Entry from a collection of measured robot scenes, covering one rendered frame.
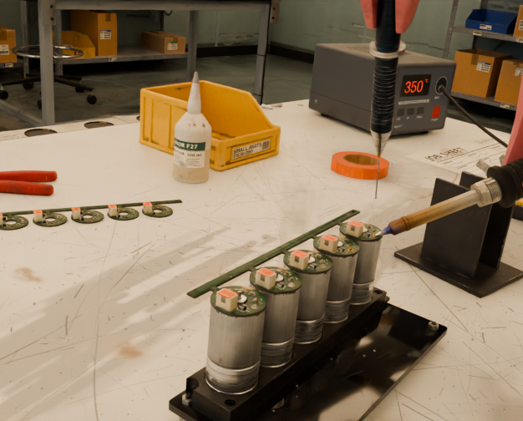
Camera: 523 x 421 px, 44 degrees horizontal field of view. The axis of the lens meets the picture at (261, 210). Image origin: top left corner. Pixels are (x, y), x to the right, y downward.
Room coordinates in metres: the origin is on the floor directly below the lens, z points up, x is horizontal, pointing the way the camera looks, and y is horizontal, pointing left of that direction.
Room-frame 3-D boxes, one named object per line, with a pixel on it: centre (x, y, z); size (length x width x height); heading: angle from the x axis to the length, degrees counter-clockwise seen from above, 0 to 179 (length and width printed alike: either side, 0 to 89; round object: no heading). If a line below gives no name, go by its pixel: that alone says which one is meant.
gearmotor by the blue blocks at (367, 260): (0.34, -0.06, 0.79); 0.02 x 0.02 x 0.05
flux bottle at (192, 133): (0.57, 0.07, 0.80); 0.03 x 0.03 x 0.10
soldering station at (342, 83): (0.87, -0.14, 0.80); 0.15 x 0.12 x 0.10; 38
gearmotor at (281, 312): (0.27, -0.01, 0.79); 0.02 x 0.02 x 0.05
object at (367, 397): (0.28, -0.04, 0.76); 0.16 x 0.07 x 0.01; 145
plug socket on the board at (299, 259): (0.29, -0.02, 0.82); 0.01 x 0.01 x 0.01; 55
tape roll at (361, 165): (0.65, -0.10, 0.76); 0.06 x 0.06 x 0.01
